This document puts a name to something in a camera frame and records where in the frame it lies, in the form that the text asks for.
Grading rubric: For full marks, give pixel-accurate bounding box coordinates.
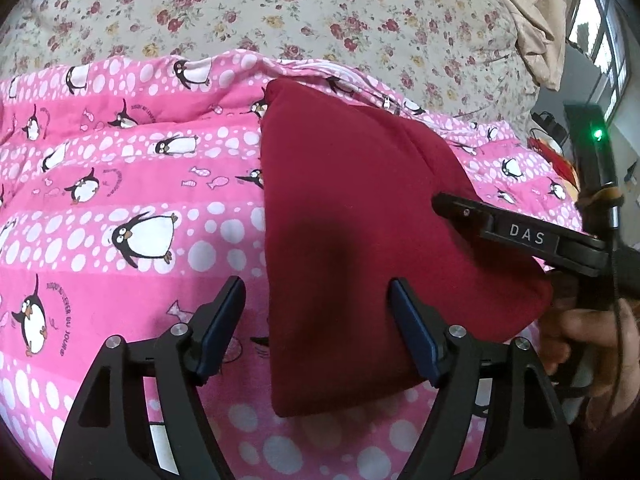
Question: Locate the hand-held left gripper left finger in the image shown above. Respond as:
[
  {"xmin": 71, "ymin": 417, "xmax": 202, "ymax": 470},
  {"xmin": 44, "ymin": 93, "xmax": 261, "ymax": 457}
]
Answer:
[{"xmin": 50, "ymin": 275, "xmax": 249, "ymax": 480}]

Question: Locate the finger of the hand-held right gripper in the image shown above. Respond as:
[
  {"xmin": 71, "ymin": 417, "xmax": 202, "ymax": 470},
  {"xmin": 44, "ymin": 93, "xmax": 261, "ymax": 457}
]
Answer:
[{"xmin": 431, "ymin": 191, "xmax": 610, "ymax": 279}]

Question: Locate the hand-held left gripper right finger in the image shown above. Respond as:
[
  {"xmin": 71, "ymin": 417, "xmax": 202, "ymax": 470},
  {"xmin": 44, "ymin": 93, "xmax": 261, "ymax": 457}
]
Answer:
[{"xmin": 389, "ymin": 277, "xmax": 582, "ymax": 480}]

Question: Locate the dark red sweater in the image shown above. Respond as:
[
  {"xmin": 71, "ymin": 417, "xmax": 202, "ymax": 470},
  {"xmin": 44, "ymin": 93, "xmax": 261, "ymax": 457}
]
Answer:
[{"xmin": 260, "ymin": 77, "xmax": 555, "ymax": 418}]

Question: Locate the person's right hand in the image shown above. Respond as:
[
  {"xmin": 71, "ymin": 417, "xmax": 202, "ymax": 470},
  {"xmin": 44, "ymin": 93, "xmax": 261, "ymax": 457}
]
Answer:
[{"xmin": 541, "ymin": 305, "xmax": 640, "ymax": 433}]

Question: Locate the red object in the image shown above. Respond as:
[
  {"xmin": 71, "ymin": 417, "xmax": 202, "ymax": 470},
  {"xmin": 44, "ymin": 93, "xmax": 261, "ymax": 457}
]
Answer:
[{"xmin": 527, "ymin": 127, "xmax": 578, "ymax": 183}]

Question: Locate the window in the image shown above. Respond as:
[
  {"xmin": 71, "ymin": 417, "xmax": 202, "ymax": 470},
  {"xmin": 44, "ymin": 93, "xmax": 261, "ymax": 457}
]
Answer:
[{"xmin": 567, "ymin": 0, "xmax": 632, "ymax": 128}]

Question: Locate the beige curtain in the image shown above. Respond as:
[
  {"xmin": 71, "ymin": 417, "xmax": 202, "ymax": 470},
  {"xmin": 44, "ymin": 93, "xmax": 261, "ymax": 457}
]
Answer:
[{"xmin": 492, "ymin": 0, "xmax": 573, "ymax": 92}]

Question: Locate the pink penguin print blanket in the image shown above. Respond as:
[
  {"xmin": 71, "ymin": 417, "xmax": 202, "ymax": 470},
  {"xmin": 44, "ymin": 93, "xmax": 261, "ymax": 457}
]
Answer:
[{"xmin": 0, "ymin": 49, "xmax": 586, "ymax": 480}]

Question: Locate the floral bed sheet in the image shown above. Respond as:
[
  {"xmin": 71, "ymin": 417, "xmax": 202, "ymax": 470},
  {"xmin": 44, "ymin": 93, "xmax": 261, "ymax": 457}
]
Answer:
[{"xmin": 0, "ymin": 0, "xmax": 543, "ymax": 133}]

